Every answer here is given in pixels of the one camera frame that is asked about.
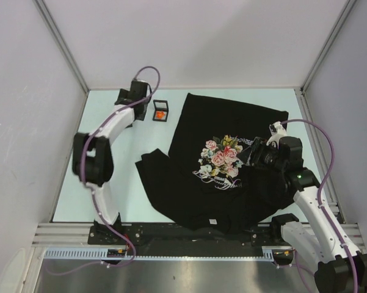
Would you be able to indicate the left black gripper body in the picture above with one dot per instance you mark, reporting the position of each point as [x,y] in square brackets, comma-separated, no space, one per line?
[141,118]

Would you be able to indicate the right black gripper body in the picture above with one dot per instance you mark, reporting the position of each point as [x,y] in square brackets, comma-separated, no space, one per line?
[267,156]

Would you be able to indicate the red leaf brooch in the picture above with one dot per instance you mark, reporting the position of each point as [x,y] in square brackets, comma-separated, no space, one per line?
[160,115]

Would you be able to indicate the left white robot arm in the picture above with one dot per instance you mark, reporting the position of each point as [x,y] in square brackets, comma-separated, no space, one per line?
[92,159]

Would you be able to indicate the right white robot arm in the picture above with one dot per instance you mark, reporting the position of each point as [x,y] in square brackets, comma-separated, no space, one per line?
[338,265]

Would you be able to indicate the right black display box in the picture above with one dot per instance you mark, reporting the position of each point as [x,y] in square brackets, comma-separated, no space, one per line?
[161,105]

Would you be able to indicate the black floral print t-shirt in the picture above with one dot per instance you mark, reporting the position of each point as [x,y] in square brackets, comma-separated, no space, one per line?
[200,182]

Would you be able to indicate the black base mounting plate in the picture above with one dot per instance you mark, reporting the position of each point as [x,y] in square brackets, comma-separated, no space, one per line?
[141,233]

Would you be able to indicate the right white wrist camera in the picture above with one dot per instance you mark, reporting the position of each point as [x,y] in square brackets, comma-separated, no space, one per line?
[277,132]

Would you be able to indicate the white slotted cable duct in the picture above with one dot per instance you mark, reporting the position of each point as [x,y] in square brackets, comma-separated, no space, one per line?
[118,254]

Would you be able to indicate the aluminium frame rail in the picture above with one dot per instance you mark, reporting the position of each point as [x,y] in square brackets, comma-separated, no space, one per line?
[72,234]

